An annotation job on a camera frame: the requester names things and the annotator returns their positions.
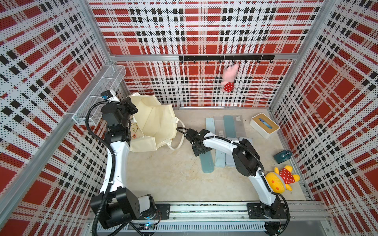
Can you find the pink plush pig toy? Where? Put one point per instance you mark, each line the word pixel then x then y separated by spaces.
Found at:
pixel 229 77

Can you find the white wire mesh basket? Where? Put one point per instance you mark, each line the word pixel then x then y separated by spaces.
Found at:
pixel 110 77

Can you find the yellow plush toy red dress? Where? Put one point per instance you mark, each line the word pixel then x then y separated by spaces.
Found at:
pixel 281 180

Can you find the white tissue box wooden lid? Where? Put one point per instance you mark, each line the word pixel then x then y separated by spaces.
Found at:
pixel 264 125

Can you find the mint green pencil case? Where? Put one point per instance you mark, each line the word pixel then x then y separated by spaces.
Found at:
pixel 220 157

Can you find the black wall hook rail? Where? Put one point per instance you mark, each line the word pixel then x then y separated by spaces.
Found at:
pixel 233 58

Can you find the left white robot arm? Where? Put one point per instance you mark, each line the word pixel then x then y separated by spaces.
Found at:
pixel 115 205

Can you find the cream floral canvas bag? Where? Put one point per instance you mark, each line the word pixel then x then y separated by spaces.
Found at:
pixel 154 125

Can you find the light blue pencil case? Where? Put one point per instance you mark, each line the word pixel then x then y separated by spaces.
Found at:
pixel 229 161
pixel 249 139

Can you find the transparent grey pencil case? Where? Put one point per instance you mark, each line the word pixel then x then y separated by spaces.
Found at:
pixel 239 126

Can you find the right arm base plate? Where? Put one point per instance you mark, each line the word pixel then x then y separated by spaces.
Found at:
pixel 261 211

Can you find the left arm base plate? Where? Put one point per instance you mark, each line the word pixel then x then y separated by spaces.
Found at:
pixel 162 212

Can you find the small green circuit board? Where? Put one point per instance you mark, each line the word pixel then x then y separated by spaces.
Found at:
pixel 146 227

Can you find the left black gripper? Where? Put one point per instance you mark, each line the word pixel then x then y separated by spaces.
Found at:
pixel 126 103

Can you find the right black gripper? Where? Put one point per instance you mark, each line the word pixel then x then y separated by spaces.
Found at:
pixel 196 152

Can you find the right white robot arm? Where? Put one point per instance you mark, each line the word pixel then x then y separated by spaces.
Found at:
pixel 247 163

